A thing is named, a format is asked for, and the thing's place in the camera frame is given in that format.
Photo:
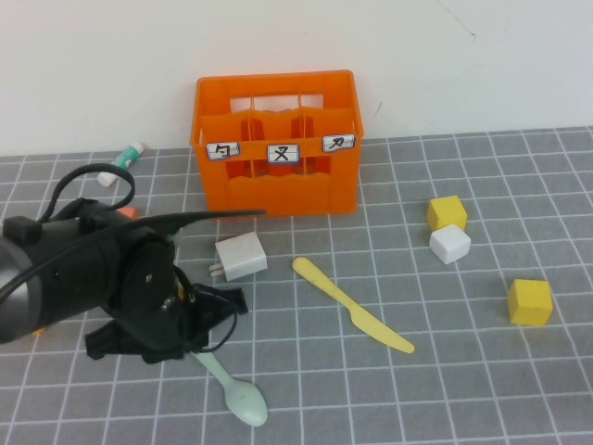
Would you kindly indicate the white cube block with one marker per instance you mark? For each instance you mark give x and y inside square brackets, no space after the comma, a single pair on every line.
[449,245]

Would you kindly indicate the white green glue stick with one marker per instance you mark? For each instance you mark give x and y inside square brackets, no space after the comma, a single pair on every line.
[127,155]

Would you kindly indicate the grey grid table cloth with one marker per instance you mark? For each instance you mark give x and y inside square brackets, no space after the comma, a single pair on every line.
[417,394]

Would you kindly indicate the yellow plastic knife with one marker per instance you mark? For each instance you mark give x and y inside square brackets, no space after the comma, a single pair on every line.
[357,315]

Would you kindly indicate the yellow cube block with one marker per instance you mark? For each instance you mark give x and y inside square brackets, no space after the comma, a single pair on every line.
[447,212]
[529,303]

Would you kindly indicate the white charger plug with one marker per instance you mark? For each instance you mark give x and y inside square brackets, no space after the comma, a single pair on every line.
[243,257]

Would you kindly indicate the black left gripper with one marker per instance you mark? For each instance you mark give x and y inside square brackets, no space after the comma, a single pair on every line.
[162,334]

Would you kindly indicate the orange plastic cutlery holder crate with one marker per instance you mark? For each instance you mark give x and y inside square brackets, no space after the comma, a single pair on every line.
[278,197]

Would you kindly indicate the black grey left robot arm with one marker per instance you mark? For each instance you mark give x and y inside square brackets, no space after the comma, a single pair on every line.
[79,278]

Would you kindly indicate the salmon pink cube block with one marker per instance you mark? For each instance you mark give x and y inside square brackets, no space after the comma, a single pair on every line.
[129,213]

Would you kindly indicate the pale green plastic spoon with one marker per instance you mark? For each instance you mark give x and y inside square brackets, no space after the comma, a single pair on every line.
[245,401]

